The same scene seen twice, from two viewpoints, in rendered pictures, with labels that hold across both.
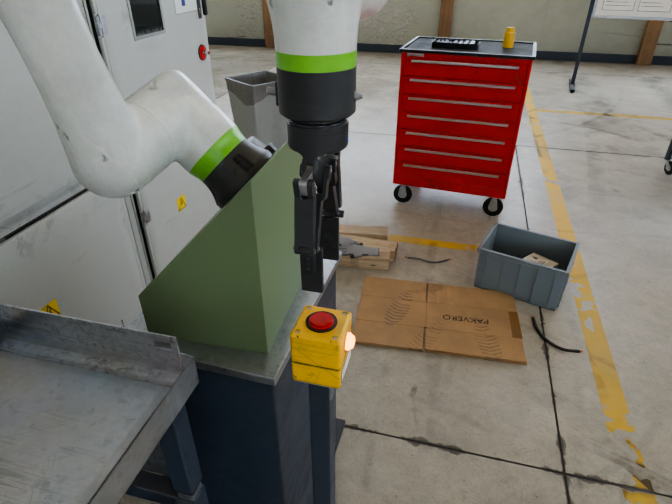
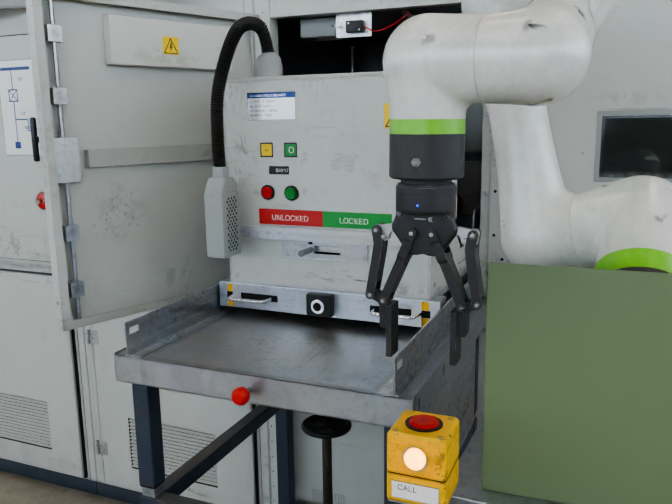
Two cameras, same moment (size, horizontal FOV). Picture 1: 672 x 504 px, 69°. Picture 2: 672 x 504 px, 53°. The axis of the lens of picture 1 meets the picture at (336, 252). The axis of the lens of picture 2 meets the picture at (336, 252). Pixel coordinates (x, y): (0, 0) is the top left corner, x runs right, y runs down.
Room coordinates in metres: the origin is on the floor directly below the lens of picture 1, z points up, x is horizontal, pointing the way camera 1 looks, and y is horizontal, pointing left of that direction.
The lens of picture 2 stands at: (0.60, -0.83, 1.30)
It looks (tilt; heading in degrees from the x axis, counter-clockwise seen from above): 11 degrees down; 98
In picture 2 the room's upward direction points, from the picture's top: 1 degrees counter-clockwise
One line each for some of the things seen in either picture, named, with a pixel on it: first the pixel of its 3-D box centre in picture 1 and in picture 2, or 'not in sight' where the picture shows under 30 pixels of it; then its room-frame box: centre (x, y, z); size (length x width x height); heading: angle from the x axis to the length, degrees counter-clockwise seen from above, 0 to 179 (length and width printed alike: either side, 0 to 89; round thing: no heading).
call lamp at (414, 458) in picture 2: (350, 341); (413, 461); (0.58, -0.02, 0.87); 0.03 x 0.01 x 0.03; 165
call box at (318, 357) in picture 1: (322, 345); (423, 458); (0.59, 0.02, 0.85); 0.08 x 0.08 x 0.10; 75
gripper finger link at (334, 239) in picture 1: (328, 238); (455, 335); (0.63, 0.01, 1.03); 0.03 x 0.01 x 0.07; 75
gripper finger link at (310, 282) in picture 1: (312, 269); (392, 328); (0.54, 0.03, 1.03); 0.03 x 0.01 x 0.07; 75
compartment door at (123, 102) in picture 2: not in sight; (165, 158); (-0.08, 0.81, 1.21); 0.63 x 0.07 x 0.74; 56
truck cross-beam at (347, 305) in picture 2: not in sight; (326, 301); (0.36, 0.64, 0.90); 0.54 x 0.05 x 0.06; 165
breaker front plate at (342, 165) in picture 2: not in sight; (321, 190); (0.35, 0.63, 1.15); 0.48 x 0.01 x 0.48; 165
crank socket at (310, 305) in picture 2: not in sight; (319, 305); (0.35, 0.60, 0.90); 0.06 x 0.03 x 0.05; 165
